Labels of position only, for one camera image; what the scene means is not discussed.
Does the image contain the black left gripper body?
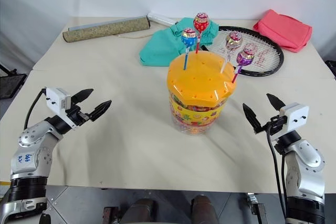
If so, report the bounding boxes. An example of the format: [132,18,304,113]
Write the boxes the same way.
[66,104,91,129]

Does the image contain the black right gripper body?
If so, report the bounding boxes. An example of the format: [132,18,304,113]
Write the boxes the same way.
[259,114,288,141]

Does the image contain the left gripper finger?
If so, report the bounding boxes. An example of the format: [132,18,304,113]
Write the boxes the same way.
[70,88,95,110]
[88,100,113,122]

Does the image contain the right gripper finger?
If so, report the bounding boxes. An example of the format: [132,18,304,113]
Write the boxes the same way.
[266,93,286,116]
[242,103,262,134]

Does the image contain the purple wrapped lollipop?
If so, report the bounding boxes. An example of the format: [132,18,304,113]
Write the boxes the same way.
[231,46,256,84]

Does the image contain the silver pink wrapped lollipop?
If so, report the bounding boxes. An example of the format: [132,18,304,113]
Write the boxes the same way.
[220,31,244,74]

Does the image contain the blue wrapped lollipop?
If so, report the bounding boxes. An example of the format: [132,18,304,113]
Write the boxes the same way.
[181,27,198,71]

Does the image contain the red wrapped lollipop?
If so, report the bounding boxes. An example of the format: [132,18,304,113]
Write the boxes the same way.
[193,12,211,55]

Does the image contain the black tennis racket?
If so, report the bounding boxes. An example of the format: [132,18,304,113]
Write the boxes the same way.
[146,12,286,78]

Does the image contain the candy bucket with orange lid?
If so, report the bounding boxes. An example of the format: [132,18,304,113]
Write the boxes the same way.
[167,51,238,136]

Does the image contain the black equipment piece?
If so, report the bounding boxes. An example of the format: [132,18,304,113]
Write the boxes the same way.
[324,59,336,81]

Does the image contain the rolled olive speckled mat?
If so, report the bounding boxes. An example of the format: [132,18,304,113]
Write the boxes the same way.
[62,16,151,44]

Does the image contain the black mesh stand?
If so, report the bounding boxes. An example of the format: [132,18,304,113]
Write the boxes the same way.
[0,62,27,101]

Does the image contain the pink fabric bag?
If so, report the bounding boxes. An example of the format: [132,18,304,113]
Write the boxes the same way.
[252,8,313,53]

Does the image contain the metal table clamp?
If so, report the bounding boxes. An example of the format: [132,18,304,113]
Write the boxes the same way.
[246,192,269,224]

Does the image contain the green cloth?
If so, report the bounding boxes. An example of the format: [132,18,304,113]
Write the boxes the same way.
[138,17,219,67]

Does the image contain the dark rounded shape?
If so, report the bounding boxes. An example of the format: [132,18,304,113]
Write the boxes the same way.
[122,198,159,224]
[190,194,221,224]

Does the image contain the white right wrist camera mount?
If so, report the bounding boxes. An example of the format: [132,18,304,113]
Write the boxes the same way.
[272,102,310,142]

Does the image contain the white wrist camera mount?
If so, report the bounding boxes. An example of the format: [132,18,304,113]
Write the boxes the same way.
[45,87,78,131]
[272,102,310,142]

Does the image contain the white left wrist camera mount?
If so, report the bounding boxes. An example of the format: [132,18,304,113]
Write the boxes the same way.
[45,87,78,131]

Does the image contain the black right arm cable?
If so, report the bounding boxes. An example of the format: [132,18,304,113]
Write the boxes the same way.
[266,123,288,221]

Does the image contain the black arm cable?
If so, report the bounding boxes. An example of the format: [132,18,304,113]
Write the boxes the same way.
[23,89,48,131]
[266,123,288,221]

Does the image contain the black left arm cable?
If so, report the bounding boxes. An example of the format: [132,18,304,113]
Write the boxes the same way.
[23,89,48,131]

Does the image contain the rusty metal bracket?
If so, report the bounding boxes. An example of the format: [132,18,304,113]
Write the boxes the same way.
[102,206,119,224]

